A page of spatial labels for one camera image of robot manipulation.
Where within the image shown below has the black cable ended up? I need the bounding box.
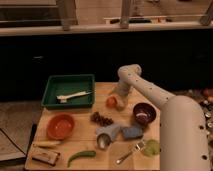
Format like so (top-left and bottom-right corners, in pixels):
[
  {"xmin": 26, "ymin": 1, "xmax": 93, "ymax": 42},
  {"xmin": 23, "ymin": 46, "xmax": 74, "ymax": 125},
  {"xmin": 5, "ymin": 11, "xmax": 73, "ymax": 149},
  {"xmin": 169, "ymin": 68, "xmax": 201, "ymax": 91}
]
[{"xmin": 0, "ymin": 127, "xmax": 28, "ymax": 156}]

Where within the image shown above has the grey cloth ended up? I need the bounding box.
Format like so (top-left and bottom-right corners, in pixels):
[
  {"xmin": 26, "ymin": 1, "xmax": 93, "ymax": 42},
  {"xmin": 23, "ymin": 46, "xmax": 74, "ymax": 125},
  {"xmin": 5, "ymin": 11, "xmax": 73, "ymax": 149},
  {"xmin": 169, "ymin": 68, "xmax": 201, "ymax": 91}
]
[{"xmin": 96, "ymin": 123, "xmax": 121, "ymax": 142}]

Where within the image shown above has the wooden railing shelf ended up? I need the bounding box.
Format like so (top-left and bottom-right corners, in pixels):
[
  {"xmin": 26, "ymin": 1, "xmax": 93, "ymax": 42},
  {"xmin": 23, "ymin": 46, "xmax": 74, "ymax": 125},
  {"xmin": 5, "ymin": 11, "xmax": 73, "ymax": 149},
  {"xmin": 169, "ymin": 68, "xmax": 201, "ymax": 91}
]
[{"xmin": 0, "ymin": 0, "xmax": 213, "ymax": 36}]

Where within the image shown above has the metal cup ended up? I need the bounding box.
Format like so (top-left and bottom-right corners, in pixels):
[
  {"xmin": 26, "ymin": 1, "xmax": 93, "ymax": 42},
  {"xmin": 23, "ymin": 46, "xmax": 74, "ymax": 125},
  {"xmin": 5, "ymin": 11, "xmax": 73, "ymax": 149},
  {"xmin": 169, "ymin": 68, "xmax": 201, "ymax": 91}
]
[{"xmin": 97, "ymin": 134, "xmax": 111, "ymax": 150}]

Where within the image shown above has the yellow banana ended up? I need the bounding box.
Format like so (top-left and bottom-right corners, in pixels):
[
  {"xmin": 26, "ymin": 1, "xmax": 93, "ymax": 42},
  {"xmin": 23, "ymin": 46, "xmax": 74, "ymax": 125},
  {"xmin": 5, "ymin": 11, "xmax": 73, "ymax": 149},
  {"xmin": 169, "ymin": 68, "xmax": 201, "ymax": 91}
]
[{"xmin": 33, "ymin": 141, "xmax": 61, "ymax": 148}]

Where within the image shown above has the dark purple bowl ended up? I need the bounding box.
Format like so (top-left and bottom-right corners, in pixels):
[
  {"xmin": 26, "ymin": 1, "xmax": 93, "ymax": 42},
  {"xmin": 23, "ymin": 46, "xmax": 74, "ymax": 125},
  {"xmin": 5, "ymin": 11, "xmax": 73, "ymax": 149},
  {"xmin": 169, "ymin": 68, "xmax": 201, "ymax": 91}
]
[{"xmin": 133, "ymin": 103, "xmax": 156, "ymax": 126}]

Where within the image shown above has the green plastic tray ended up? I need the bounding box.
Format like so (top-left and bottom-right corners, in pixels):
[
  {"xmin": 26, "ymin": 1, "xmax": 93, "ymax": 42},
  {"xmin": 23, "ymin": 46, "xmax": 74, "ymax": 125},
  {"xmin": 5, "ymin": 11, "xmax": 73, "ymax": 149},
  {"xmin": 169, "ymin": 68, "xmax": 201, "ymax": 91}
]
[{"xmin": 42, "ymin": 74, "xmax": 95, "ymax": 110}]

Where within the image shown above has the red apple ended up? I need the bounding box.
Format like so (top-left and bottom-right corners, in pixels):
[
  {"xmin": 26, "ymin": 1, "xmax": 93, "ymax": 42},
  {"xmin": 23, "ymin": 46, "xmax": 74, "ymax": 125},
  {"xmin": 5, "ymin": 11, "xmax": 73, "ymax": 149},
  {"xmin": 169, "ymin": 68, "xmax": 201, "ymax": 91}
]
[{"xmin": 106, "ymin": 96, "xmax": 117, "ymax": 108}]

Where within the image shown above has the light green cup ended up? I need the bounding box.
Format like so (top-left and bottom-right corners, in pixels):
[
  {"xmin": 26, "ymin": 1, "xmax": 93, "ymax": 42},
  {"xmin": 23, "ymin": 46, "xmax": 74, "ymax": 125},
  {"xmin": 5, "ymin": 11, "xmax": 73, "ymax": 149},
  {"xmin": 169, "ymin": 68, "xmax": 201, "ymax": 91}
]
[{"xmin": 143, "ymin": 139, "xmax": 160, "ymax": 157}]

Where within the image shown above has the blue sponge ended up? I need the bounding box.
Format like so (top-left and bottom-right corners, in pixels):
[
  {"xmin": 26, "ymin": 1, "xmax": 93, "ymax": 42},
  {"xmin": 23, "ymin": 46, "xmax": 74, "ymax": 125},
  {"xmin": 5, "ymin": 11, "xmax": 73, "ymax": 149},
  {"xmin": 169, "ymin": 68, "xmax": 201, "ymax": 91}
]
[{"xmin": 121, "ymin": 126, "xmax": 143, "ymax": 139}]

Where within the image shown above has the white brush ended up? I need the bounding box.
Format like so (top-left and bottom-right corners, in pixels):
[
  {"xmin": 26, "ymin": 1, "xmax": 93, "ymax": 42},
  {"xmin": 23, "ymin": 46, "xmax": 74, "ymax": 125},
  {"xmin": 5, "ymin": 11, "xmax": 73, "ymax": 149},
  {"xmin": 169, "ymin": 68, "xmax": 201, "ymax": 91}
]
[{"xmin": 56, "ymin": 91, "xmax": 91, "ymax": 103}]

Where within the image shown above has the silver fork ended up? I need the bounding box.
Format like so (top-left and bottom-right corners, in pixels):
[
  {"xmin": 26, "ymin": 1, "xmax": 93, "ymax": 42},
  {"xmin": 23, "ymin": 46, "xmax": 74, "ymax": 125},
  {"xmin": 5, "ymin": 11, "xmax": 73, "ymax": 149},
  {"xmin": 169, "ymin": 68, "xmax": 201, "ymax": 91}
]
[{"xmin": 116, "ymin": 141, "xmax": 145, "ymax": 164}]

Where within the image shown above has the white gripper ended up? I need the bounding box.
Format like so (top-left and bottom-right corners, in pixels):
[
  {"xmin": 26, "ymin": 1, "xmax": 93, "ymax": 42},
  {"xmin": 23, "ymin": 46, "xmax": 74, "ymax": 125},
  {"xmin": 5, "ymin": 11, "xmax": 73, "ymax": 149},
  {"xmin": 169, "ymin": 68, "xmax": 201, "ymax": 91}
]
[{"xmin": 114, "ymin": 84, "xmax": 131, "ymax": 111}]

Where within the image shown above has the red orange bowl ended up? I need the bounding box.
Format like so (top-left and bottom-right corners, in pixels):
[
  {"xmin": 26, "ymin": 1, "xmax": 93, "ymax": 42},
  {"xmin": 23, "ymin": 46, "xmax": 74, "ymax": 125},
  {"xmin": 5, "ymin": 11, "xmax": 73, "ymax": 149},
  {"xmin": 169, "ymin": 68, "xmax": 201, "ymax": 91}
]
[{"xmin": 46, "ymin": 114, "xmax": 75, "ymax": 140}]

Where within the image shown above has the bunch of dark grapes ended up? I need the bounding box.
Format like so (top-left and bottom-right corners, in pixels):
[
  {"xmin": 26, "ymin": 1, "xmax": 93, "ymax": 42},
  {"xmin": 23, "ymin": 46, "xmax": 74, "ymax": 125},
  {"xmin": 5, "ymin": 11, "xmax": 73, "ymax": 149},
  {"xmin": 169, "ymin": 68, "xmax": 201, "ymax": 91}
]
[{"xmin": 90, "ymin": 112, "xmax": 114, "ymax": 126}]

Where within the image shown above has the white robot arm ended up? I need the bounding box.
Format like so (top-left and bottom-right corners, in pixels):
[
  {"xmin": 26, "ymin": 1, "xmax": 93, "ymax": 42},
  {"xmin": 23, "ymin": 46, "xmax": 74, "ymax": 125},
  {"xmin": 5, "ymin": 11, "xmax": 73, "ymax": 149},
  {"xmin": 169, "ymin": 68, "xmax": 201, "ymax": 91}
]
[{"xmin": 115, "ymin": 64, "xmax": 211, "ymax": 171}]

